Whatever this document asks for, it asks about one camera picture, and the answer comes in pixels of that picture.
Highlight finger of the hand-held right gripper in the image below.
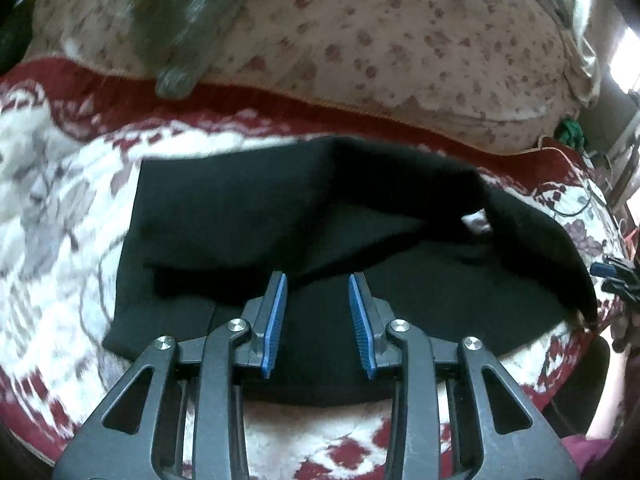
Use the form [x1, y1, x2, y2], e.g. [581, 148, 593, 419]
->
[600, 279, 640, 303]
[589, 255, 640, 282]

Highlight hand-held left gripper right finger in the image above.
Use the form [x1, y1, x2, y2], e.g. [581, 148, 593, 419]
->
[347, 272, 583, 480]

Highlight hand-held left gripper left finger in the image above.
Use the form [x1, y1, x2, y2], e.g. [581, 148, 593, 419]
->
[52, 271, 289, 480]

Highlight black pants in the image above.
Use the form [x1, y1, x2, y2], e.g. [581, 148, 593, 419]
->
[102, 135, 599, 409]

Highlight person's right forearm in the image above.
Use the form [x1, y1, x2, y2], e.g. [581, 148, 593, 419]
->
[584, 340, 640, 442]

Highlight maroon clothing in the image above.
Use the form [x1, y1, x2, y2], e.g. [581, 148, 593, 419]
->
[560, 434, 632, 480]

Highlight green cloth item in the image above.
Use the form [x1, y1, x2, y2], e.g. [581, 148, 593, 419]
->
[557, 117, 587, 149]

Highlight grey satin cloth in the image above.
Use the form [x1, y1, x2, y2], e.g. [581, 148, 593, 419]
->
[520, 0, 602, 109]

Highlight white and red floral blanket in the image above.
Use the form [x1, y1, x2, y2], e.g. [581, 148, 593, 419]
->
[0, 57, 632, 480]

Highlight beige floral pillow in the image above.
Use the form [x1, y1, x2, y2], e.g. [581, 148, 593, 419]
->
[25, 0, 582, 154]

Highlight thin black cable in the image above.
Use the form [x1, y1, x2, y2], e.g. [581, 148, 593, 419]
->
[540, 136, 617, 221]

